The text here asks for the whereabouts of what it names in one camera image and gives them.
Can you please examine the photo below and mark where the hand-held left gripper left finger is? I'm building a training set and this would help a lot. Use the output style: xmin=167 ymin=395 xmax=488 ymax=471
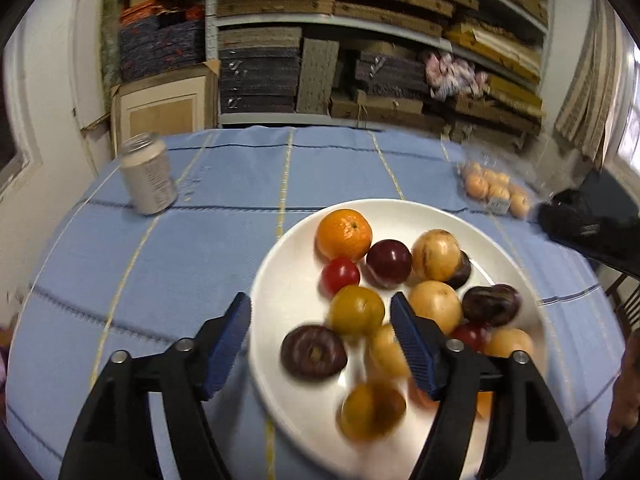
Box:
xmin=59 ymin=291 xmax=252 ymax=480

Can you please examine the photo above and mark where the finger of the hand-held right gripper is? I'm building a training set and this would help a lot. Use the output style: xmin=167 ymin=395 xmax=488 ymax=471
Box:
xmin=535 ymin=201 xmax=640 ymax=281

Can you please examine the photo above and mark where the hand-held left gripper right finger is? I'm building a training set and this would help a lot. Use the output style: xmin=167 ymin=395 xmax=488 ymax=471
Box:
xmin=390 ymin=291 xmax=583 ymax=480

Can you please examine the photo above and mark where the pale yellow round fruit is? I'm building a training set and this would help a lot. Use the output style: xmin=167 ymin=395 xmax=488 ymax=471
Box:
xmin=482 ymin=328 xmax=536 ymax=359
xmin=407 ymin=280 xmax=464 ymax=335
xmin=368 ymin=324 xmax=413 ymax=380

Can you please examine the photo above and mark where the yellow tomato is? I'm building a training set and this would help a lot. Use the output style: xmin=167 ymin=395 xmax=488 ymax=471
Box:
xmin=329 ymin=285 xmax=386 ymax=337

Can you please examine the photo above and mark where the smooth orange round fruit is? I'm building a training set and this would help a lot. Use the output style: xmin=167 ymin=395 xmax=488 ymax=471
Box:
xmin=340 ymin=380 xmax=407 ymax=442

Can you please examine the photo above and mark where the dark red plum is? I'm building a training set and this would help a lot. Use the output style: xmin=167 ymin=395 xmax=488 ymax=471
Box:
xmin=366 ymin=239 xmax=414 ymax=289

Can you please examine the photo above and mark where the white round plate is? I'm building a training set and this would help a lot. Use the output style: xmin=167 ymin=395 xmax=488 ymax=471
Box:
xmin=248 ymin=198 xmax=551 ymax=466

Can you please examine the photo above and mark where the pale striped round fruit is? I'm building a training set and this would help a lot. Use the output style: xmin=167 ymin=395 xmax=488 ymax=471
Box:
xmin=411 ymin=229 xmax=461 ymax=282

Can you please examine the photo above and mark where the person's right hand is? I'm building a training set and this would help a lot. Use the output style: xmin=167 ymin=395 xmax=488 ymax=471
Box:
xmin=606 ymin=332 xmax=640 ymax=439

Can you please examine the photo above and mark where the blue grey chair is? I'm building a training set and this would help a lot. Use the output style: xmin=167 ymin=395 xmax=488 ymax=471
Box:
xmin=582 ymin=169 xmax=640 ymax=228

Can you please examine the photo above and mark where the brown wooden chair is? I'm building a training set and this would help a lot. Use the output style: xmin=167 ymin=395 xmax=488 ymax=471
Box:
xmin=605 ymin=267 xmax=640 ymax=346

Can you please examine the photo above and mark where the blue checked tablecloth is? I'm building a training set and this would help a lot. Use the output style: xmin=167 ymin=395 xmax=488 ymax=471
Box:
xmin=0 ymin=126 xmax=628 ymax=480

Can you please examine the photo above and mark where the clear plastic clamshell box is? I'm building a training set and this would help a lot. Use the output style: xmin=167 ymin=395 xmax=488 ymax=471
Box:
xmin=457 ymin=150 xmax=551 ymax=221

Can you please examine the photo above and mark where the bright window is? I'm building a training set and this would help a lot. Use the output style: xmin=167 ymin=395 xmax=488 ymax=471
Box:
xmin=612 ymin=40 xmax=640 ymax=181

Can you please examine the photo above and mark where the group of small tangerines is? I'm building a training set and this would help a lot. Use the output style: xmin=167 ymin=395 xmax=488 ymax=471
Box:
xmin=460 ymin=161 xmax=532 ymax=219

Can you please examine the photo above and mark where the beige checked curtain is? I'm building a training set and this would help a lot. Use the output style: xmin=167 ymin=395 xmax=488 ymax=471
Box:
xmin=552 ymin=0 xmax=633 ymax=173

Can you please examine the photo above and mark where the silver drink can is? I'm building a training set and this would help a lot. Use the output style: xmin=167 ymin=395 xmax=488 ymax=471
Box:
xmin=117 ymin=132 xmax=178 ymax=216

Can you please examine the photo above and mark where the stack of yellow flat boxes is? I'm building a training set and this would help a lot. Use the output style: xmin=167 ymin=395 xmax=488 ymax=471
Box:
xmin=445 ymin=17 xmax=543 ymax=86

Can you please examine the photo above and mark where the pink plastic bag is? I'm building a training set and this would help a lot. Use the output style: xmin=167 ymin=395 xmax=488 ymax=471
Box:
xmin=424 ymin=50 xmax=490 ymax=103

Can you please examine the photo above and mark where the flat cardboard carton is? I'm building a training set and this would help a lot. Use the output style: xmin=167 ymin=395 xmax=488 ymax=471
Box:
xmin=80 ymin=59 xmax=222 ymax=158

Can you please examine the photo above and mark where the stack of dark purple boxes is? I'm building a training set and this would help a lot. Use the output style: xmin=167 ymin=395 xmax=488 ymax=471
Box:
xmin=330 ymin=50 xmax=446 ymax=133

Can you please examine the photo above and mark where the stack of dark grey boxes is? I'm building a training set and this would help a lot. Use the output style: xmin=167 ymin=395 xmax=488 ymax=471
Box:
xmin=218 ymin=27 xmax=303 ymax=113

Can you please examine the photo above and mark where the white framed dark window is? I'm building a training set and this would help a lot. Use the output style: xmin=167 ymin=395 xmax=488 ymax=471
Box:
xmin=0 ymin=45 xmax=43 ymax=196

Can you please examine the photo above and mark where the upright tan woven box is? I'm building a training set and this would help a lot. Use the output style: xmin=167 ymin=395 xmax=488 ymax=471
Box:
xmin=296 ymin=38 xmax=340 ymax=114

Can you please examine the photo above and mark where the white leaning board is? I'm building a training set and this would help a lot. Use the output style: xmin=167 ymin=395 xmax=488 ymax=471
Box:
xmin=70 ymin=0 xmax=113 ymax=161

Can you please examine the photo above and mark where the stack of brown flat boxes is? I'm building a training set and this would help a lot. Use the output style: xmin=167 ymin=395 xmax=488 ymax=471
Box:
xmin=334 ymin=0 xmax=456 ymax=38

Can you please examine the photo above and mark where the stack of blue patterned boxes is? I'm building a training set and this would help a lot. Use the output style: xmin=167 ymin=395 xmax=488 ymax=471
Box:
xmin=119 ymin=2 xmax=207 ymax=81

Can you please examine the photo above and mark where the green marbled board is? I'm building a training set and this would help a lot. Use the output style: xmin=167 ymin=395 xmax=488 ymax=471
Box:
xmin=101 ymin=0 xmax=122 ymax=88

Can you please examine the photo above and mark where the white metal shelving unit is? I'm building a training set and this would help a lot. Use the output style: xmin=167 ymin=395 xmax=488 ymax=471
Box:
xmin=204 ymin=0 xmax=556 ymax=133

